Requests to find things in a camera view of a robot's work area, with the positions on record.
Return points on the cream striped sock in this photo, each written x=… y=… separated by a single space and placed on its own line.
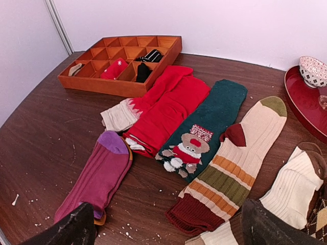
x=217 y=193

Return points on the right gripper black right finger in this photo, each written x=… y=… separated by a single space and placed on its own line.
x=260 y=226

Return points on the black striped sock in tray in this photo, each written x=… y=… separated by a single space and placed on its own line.
x=153 y=56

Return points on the patterned white red bowl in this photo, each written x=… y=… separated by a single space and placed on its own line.
x=313 y=71

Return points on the red rolled sock in tray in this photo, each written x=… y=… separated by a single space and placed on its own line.
x=114 y=70

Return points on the argyle black orange sock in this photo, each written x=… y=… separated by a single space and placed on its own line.
x=316 y=226

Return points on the wooden divided organizer tray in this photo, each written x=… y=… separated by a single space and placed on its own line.
x=108 y=49

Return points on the left aluminium frame post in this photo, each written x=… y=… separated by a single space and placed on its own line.
x=59 y=26

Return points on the magenta purple ribbed sock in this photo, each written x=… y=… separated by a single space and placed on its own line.
x=101 y=177

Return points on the beige sock in tray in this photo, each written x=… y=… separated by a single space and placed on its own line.
x=75 y=69

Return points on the green reindeer sock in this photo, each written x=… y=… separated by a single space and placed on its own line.
x=195 y=142

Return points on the red round tray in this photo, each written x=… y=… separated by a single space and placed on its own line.
x=308 y=104

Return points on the black rolled sock in tray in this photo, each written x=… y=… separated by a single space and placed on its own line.
x=143 y=72

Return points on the cream red-trim sock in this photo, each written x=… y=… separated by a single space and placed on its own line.
x=122 y=116

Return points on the red long sock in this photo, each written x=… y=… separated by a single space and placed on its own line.
x=175 y=95

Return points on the cream brown short sock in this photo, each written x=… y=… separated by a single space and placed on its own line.
x=289 y=197

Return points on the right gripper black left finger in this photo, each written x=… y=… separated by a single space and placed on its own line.
x=75 y=228

